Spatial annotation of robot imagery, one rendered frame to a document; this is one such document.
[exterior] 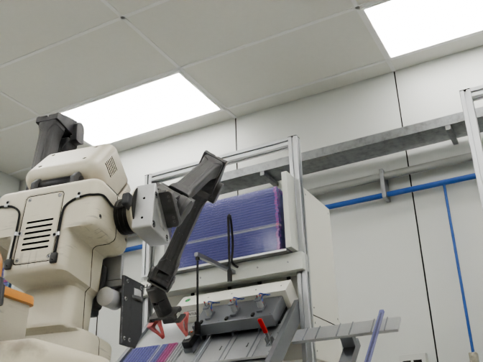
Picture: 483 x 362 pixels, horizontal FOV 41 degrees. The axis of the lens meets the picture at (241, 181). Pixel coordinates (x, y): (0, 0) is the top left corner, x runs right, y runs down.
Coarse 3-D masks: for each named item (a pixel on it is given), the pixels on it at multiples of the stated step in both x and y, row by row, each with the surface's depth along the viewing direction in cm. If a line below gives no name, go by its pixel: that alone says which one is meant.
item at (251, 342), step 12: (168, 324) 267; (192, 324) 259; (144, 336) 264; (156, 336) 261; (168, 336) 257; (180, 336) 253; (204, 336) 246; (216, 336) 242; (228, 336) 239; (240, 336) 236; (252, 336) 233; (264, 336) 229; (276, 336) 227; (216, 348) 234; (228, 348) 231; (240, 348) 227; (252, 348) 224; (264, 348) 222; (180, 360) 235; (204, 360) 229; (216, 360) 226; (228, 360) 224; (240, 360) 222; (252, 360) 226; (264, 360) 224
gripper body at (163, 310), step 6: (162, 300) 217; (168, 300) 219; (156, 306) 217; (162, 306) 217; (168, 306) 218; (156, 312) 218; (162, 312) 217; (168, 312) 218; (174, 312) 218; (150, 318) 220; (156, 318) 218; (162, 318) 217; (174, 318) 216
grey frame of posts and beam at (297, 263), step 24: (288, 144) 271; (144, 264) 285; (240, 264) 258; (264, 264) 252; (288, 264) 248; (192, 288) 266; (216, 288) 267; (144, 312) 276; (312, 312) 243; (312, 360) 233
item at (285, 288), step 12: (240, 288) 256; (252, 288) 252; (264, 288) 248; (276, 288) 244; (288, 288) 243; (192, 300) 261; (204, 300) 257; (216, 300) 253; (228, 300) 251; (240, 300) 249; (288, 300) 241; (180, 312) 261; (192, 312) 259
